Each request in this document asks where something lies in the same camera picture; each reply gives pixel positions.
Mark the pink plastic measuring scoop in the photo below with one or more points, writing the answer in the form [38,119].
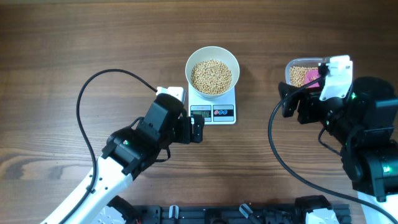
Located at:
[310,76]

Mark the white bowl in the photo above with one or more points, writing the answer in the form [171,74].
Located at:
[210,53]

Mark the white digital kitchen scale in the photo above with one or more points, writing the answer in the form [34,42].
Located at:
[220,110]

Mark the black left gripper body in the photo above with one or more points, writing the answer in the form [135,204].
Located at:
[181,132]

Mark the clear plastic container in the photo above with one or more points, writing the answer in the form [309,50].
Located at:
[302,62]

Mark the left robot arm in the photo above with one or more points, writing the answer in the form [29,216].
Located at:
[127,153]

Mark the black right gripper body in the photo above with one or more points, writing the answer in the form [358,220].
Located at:
[313,110]

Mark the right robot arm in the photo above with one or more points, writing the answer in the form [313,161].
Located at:
[362,122]

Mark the soybeans in white bowl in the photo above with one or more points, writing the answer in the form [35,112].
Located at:
[211,77]

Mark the soybeans pile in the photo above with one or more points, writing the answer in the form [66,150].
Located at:
[297,75]

